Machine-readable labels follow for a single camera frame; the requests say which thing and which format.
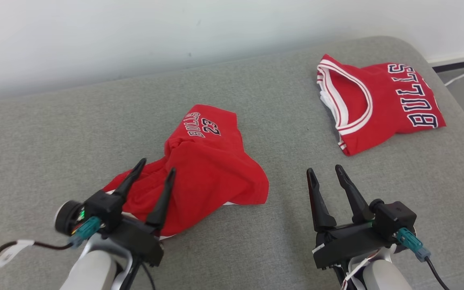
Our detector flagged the grey fabric sofa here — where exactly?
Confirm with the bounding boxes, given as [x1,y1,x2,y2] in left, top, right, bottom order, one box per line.
[0,35,464,290]

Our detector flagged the red Bulls 23 shorts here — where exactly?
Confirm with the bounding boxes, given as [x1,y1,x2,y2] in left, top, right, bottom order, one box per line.
[102,104,269,238]

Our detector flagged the black left camera cable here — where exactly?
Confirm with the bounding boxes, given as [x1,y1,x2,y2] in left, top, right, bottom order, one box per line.
[0,240,73,290]

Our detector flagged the red Bulls jersey white sleeves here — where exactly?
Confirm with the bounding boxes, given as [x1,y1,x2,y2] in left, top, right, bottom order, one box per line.
[317,54,447,157]

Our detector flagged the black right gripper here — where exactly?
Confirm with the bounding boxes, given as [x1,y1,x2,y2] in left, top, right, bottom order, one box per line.
[307,165,396,270]

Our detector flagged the teal camera connector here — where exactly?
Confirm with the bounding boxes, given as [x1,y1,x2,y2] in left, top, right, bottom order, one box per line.
[393,228,432,262]
[69,216,102,247]

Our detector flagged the white wall baseboard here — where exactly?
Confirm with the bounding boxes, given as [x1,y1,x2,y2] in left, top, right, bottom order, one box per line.
[427,50,464,66]

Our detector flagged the teal left camera connector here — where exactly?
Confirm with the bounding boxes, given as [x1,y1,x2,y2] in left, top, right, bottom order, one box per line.
[69,216,102,247]

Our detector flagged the thin black left gripper cable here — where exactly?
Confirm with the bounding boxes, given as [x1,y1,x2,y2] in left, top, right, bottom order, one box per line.
[125,258,157,290]

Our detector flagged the white left cable tag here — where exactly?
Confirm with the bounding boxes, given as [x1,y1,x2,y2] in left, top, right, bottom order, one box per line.
[0,240,35,269]

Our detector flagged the thin white right wire bundle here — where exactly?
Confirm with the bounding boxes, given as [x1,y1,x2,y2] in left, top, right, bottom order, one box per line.
[340,250,381,290]

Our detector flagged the black skirting strip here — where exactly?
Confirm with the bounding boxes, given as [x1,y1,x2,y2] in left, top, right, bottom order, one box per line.
[433,58,464,73]

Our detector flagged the teal right camera connector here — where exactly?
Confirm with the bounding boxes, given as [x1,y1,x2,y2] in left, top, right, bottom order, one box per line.
[393,228,432,262]

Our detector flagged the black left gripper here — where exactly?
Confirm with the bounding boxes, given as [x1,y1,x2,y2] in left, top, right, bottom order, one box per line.
[112,158,176,267]

